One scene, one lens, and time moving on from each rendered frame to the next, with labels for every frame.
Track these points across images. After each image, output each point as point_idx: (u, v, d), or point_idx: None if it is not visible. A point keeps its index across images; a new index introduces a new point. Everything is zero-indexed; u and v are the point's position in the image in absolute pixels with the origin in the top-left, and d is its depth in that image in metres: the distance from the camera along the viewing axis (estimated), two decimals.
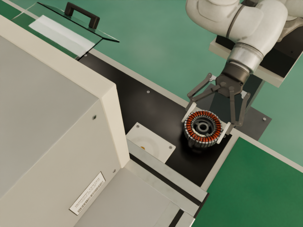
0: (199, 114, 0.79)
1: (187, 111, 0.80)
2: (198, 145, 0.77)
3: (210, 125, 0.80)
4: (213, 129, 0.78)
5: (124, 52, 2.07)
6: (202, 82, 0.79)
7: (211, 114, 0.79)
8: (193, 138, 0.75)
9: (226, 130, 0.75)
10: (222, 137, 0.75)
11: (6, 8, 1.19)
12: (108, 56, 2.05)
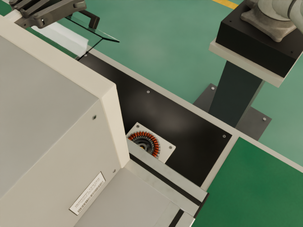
0: (139, 134, 0.79)
1: None
2: None
3: (149, 146, 0.79)
4: (151, 150, 0.78)
5: (124, 52, 2.07)
6: None
7: (150, 135, 0.79)
8: None
9: (9, 20, 0.44)
10: None
11: (6, 8, 1.19)
12: (108, 56, 2.05)
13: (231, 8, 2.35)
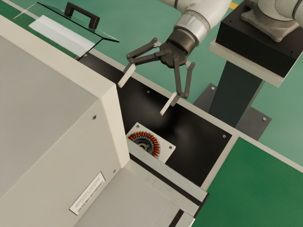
0: (139, 134, 0.79)
1: (125, 73, 0.71)
2: None
3: (149, 146, 0.79)
4: (151, 150, 0.78)
5: (124, 52, 2.07)
6: (145, 45, 0.71)
7: (150, 135, 0.79)
8: None
9: (172, 100, 0.68)
10: (166, 107, 0.68)
11: (6, 8, 1.19)
12: (108, 56, 2.05)
13: (231, 8, 2.35)
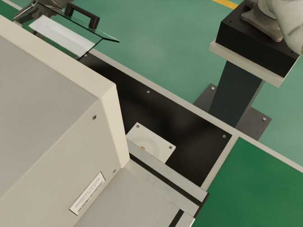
0: None
1: None
2: None
3: None
4: None
5: (124, 52, 2.07)
6: (26, 6, 0.90)
7: None
8: None
9: None
10: None
11: (6, 8, 1.19)
12: (108, 56, 2.05)
13: (231, 8, 2.35)
